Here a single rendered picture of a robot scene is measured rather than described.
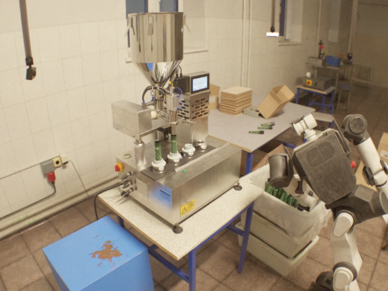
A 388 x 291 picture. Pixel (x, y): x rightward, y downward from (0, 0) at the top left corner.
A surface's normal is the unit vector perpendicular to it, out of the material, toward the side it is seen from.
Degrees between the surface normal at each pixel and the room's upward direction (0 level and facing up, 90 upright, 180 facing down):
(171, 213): 90
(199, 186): 90
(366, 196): 3
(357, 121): 72
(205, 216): 0
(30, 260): 0
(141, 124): 90
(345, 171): 84
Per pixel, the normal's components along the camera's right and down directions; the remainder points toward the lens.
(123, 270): 0.73, 0.29
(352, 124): -0.35, 0.10
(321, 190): -0.22, 0.32
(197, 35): -0.68, 0.32
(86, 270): 0.00, -0.90
